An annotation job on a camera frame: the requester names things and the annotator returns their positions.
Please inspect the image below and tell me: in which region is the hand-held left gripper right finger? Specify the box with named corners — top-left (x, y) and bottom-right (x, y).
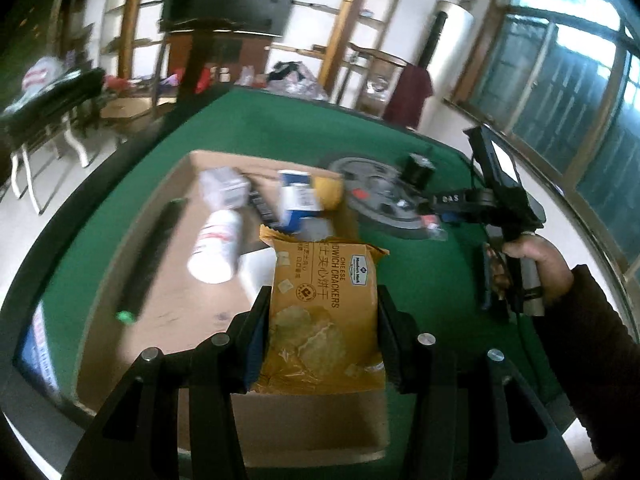
top-left (377, 285), bottom-right (583, 480)

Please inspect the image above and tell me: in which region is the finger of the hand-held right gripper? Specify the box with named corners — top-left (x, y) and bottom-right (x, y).
top-left (425, 209), bottom-right (464, 226)

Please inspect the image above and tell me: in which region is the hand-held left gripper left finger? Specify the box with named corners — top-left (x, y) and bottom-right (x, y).
top-left (62, 285), bottom-right (274, 480)

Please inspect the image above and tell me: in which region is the yellow cracker packet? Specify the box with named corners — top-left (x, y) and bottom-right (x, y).
top-left (250, 225), bottom-right (391, 394)

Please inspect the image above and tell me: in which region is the grey medicine box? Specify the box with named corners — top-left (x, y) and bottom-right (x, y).
top-left (239, 246), bottom-right (277, 307)

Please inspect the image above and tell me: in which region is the cardboard box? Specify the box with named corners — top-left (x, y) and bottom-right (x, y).
top-left (75, 150), bottom-right (392, 464)
top-left (99, 97), bottom-right (152, 122)

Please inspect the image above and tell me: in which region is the person's right forearm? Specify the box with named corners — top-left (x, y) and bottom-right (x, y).
top-left (531, 264), bottom-right (640, 463)

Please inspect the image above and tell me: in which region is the person's right hand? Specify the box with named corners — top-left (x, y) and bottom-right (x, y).
top-left (501, 234), bottom-right (574, 307)

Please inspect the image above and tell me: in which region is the small red white packet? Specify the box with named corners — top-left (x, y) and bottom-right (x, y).
top-left (422, 214), bottom-right (447, 242)

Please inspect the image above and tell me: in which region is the black cylinder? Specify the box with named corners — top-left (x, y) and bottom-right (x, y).
top-left (402, 152), bottom-right (434, 191)

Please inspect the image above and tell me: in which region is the white plastic bottle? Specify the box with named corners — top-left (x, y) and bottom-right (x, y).
top-left (187, 209), bottom-right (244, 284)

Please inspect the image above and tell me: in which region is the yellow tape roll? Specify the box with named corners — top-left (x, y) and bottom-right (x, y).
top-left (314, 177), bottom-right (345, 210)

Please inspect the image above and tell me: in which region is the small grey packet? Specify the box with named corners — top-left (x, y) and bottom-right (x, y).
top-left (299, 214), bottom-right (337, 242)

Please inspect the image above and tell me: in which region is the dark red cloth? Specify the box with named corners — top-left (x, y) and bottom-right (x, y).
top-left (384, 66), bottom-right (434, 129)

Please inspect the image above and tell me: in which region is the wooden framed window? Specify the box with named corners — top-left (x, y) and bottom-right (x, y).
top-left (447, 0), bottom-right (640, 276)

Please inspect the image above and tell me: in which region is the black pen with green cap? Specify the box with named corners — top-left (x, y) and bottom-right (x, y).
top-left (115, 198), bottom-right (186, 323)

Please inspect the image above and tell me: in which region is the small black box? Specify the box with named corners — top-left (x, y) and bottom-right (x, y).
top-left (247, 187), bottom-right (279, 226)

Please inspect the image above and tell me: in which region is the blue and white box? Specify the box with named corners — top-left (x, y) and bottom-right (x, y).
top-left (277, 170), bottom-right (326, 231)

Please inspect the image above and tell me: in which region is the wooden chair with glass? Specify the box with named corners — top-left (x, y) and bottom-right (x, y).
top-left (346, 42), bottom-right (417, 117)

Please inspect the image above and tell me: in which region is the silver standing air conditioner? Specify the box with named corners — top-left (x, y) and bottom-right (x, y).
top-left (419, 0), bottom-right (476, 104)

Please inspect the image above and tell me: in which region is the clear plastic packet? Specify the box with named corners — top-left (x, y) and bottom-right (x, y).
top-left (198, 167), bottom-right (250, 209)

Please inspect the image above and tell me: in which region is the clear bag with dark cloth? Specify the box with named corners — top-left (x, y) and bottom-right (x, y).
top-left (266, 60), bottom-right (329, 102)

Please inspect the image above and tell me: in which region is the wooden shelf unit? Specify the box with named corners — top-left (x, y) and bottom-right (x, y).
top-left (99, 0), bottom-right (417, 107)

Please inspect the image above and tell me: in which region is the flat cardboard box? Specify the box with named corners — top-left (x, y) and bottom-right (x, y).
top-left (99, 97), bottom-right (152, 122)

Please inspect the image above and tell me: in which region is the dark wooden chair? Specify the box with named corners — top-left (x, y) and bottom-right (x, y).
top-left (154, 16), bottom-right (242, 107)

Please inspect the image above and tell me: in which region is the black television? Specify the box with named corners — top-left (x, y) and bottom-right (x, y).
top-left (159, 0), bottom-right (302, 37)

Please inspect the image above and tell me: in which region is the black folding table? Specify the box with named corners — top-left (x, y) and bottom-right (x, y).
top-left (0, 66), bottom-right (107, 213)

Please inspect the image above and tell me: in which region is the white plastic bag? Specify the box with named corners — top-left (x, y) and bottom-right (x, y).
top-left (22, 57), bottom-right (67, 94)

